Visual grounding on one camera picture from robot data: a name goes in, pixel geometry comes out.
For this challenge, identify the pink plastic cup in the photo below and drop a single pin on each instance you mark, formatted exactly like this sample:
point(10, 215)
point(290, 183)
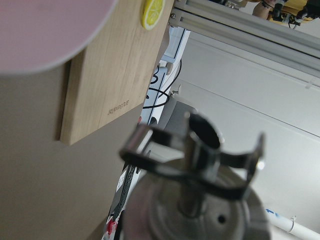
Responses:
point(36, 35)

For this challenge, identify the glass sauce bottle metal spout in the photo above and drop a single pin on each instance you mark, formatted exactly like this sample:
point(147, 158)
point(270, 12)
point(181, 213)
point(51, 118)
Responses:
point(192, 190)

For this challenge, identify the bamboo cutting board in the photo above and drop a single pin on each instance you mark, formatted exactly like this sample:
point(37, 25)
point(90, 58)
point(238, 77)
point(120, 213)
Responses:
point(112, 74)

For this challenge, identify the aluminium frame post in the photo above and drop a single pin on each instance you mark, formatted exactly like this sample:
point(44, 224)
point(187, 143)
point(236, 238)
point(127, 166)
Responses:
point(285, 46)

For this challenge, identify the lemon slice near board centre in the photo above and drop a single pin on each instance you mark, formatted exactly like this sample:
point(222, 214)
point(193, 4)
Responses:
point(152, 12)

